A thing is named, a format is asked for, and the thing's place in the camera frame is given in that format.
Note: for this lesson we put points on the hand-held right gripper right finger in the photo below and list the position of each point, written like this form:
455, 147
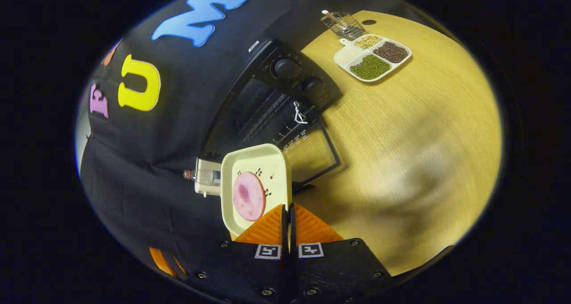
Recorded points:
339, 268

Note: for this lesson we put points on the pink ham slice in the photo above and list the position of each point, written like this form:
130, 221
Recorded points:
249, 197

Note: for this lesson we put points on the clear plastic bottle red label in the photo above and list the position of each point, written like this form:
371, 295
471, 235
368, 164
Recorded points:
205, 177

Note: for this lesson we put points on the black electric oven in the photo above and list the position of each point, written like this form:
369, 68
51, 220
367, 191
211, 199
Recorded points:
263, 112

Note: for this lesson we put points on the pile of dark red beans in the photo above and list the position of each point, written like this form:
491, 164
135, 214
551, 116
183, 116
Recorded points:
391, 52

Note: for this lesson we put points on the cream square plate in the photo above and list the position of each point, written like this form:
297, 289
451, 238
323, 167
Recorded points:
267, 161

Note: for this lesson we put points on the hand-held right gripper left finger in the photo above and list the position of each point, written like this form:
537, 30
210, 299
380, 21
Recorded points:
241, 268

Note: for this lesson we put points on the pale wooden stick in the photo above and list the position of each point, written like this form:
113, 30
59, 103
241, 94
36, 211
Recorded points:
330, 16

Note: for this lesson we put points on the white divided tray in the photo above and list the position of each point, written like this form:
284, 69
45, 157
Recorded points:
345, 54

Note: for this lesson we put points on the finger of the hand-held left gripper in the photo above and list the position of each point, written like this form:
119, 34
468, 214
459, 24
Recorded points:
160, 259

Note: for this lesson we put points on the white toaster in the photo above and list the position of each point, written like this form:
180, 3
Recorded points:
206, 163

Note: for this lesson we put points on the pile of green mung beans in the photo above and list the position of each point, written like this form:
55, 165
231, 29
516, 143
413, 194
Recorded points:
369, 67

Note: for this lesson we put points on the pile of yellow soybeans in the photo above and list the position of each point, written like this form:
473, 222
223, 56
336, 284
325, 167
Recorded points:
368, 42

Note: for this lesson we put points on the black backdrop cloth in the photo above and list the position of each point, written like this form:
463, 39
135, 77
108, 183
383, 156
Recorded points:
178, 117

